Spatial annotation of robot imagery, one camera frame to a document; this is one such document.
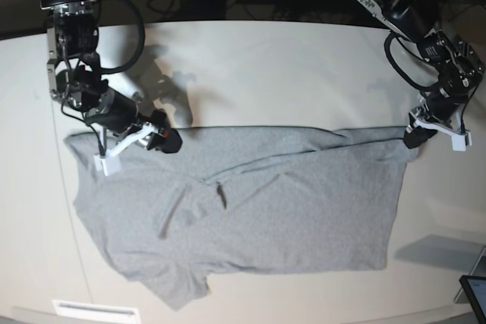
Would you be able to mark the grey T-shirt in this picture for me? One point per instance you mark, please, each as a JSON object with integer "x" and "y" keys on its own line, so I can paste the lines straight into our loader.
{"x": 260, "y": 200}

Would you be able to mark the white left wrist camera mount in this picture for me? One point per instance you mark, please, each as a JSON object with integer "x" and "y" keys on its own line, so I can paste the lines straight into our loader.
{"x": 460, "y": 137}

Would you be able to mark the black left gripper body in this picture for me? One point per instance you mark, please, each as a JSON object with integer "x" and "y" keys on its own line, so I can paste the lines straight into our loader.
{"x": 414, "y": 137}

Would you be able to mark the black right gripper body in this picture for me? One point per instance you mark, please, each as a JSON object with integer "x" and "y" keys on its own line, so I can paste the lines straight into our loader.
{"x": 165, "y": 138}

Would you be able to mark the grey tablet stand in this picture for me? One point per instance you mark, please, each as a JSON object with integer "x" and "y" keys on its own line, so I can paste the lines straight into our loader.
{"x": 469, "y": 281}

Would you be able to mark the black tablet screen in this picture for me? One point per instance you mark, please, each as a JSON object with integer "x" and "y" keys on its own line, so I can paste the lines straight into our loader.
{"x": 477, "y": 301}

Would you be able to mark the white label strip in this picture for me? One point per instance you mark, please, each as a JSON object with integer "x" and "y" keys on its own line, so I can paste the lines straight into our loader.
{"x": 95, "y": 312}

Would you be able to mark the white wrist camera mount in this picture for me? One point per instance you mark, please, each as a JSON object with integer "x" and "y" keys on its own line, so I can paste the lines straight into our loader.
{"x": 460, "y": 137}
{"x": 108, "y": 161}

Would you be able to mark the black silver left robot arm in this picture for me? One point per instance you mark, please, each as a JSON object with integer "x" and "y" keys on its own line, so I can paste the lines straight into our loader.
{"x": 443, "y": 103}

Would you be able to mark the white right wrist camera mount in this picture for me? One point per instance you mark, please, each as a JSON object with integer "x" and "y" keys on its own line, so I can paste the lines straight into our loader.
{"x": 108, "y": 161}

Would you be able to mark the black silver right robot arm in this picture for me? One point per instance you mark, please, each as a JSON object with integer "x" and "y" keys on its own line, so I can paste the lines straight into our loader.
{"x": 78, "y": 81}

